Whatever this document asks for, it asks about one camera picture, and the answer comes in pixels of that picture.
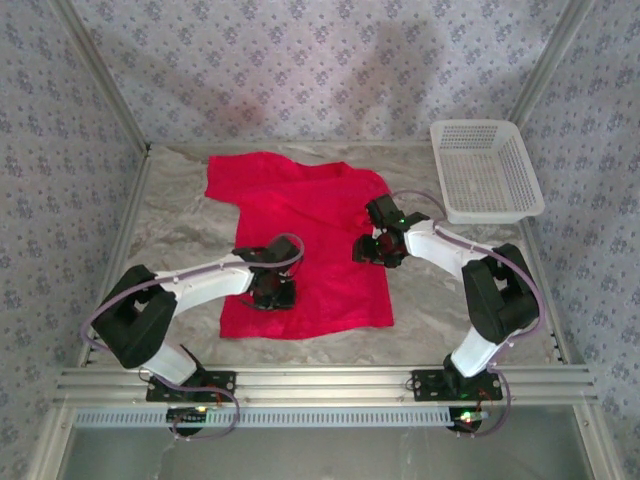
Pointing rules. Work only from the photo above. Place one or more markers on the red t-shirt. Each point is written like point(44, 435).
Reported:
point(320, 220)

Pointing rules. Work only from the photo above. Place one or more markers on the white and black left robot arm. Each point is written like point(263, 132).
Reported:
point(210, 285)

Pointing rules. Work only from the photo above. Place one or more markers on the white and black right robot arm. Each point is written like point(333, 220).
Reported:
point(440, 245)

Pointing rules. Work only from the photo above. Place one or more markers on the white perforated plastic basket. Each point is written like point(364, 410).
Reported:
point(487, 170)

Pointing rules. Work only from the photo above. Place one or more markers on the black left controller board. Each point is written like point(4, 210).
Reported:
point(187, 417)

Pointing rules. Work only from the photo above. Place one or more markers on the black controller board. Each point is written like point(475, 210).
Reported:
point(467, 420)
point(187, 417)

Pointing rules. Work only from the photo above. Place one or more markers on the black right controller board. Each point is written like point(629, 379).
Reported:
point(467, 420)

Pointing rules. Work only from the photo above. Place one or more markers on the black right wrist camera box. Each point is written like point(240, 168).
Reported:
point(385, 207)

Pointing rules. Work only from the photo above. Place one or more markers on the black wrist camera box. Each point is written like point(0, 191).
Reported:
point(385, 207)
point(285, 252)

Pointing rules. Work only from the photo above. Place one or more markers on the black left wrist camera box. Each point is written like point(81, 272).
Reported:
point(285, 252)

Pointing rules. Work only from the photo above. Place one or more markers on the aluminium mounting rail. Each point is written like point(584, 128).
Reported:
point(325, 385)

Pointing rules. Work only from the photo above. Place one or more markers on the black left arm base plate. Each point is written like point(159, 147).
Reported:
point(220, 390)

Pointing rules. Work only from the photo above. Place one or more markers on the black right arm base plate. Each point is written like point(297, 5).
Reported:
point(430, 387)

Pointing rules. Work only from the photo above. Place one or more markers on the aluminium table side rail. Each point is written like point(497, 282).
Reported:
point(131, 200)
point(556, 325)

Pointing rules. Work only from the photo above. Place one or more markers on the aluminium frame post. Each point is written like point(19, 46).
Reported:
point(545, 75)
point(102, 75)

